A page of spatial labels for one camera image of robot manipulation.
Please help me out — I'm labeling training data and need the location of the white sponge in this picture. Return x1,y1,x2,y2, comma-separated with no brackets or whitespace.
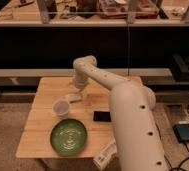
64,93,82,103

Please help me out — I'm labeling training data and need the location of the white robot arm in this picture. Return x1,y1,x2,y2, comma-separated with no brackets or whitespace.
73,56,168,171

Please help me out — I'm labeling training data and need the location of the white ceramic cup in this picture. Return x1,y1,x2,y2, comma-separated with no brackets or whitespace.
52,100,70,118

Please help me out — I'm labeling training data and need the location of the wooden table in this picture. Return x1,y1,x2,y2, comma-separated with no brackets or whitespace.
16,77,141,159

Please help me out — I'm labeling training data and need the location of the black rectangular block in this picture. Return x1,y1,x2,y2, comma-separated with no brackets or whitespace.
93,111,111,122

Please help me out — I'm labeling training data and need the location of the green plate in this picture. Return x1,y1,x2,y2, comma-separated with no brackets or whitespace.
50,119,87,157

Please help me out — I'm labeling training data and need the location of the white plastic bottle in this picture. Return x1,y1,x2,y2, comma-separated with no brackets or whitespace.
93,140,117,171

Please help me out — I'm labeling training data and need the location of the background workbench shelf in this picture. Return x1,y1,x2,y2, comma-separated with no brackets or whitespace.
0,0,189,27

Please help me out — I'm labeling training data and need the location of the blue foot pedal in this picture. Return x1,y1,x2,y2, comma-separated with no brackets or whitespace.
173,124,189,143

